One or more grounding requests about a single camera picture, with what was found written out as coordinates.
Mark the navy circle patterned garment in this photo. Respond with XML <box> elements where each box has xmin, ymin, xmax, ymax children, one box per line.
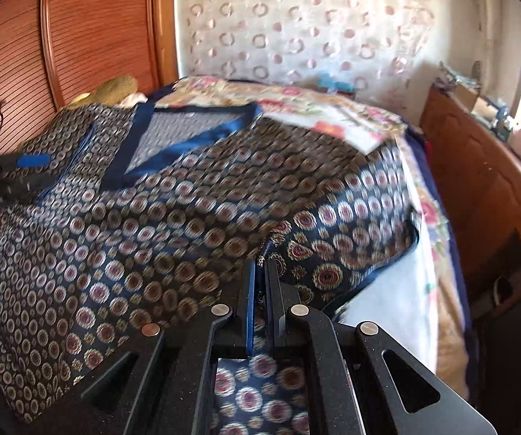
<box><xmin>0</xmin><ymin>104</ymin><xmax>419</xmax><ymax>422</ymax></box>

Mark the white strawberry print sheet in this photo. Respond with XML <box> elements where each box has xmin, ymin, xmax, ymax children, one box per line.
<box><xmin>255</xmin><ymin>113</ymin><xmax>437</xmax><ymax>367</ymax></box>

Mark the floral bed blanket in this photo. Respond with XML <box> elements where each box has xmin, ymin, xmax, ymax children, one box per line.
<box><xmin>150</xmin><ymin>76</ymin><xmax>474</xmax><ymax>398</ymax></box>

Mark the yellow plush toy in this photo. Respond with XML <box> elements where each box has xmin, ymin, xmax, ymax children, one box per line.
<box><xmin>65</xmin><ymin>75</ymin><xmax>139</xmax><ymax>109</ymax></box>

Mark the wooden wardrobe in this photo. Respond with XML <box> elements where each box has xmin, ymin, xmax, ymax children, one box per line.
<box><xmin>0</xmin><ymin>0</ymin><xmax>178</xmax><ymax>154</ymax></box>

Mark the long wooden sideboard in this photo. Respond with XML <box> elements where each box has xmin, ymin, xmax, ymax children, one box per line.
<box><xmin>420</xmin><ymin>87</ymin><xmax>521</xmax><ymax>315</ymax></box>

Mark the cardboard box on sideboard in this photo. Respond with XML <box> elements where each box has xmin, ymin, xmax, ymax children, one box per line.
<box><xmin>451</xmin><ymin>83</ymin><xmax>480</xmax><ymax>112</ymax></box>

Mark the blue object at bed head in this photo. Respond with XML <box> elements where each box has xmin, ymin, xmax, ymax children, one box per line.
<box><xmin>317</xmin><ymin>74</ymin><xmax>356</xmax><ymax>95</ymax></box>

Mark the sheer circle patterned curtain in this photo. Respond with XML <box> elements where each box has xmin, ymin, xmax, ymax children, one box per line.
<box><xmin>176</xmin><ymin>0</ymin><xmax>434</xmax><ymax>99</ymax></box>

